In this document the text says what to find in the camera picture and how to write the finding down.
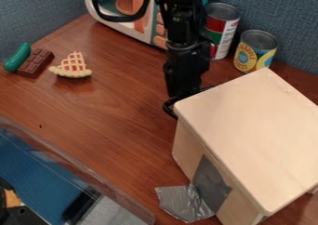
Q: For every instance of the green toy pickle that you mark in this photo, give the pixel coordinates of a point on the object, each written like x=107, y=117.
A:
x=17, y=57

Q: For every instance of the toy pie slice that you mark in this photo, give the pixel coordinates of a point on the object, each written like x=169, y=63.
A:
x=72, y=66

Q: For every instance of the cabinet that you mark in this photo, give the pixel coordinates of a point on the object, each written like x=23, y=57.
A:
x=252, y=126

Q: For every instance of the brown toy chocolate bar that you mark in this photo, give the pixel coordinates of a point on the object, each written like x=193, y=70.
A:
x=35, y=63

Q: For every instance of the yellow and blue can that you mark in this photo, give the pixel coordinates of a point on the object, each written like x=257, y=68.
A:
x=252, y=53

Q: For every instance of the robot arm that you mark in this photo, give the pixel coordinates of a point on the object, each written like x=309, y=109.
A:
x=180, y=15

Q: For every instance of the grey duct tape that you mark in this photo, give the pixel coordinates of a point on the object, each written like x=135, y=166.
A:
x=194, y=194

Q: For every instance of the toy microwave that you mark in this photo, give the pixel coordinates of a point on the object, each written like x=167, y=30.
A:
x=145, y=27

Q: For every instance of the red and white can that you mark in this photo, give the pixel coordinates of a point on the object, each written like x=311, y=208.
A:
x=221, y=27

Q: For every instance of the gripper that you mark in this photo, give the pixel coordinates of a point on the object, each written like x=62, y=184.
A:
x=186, y=67

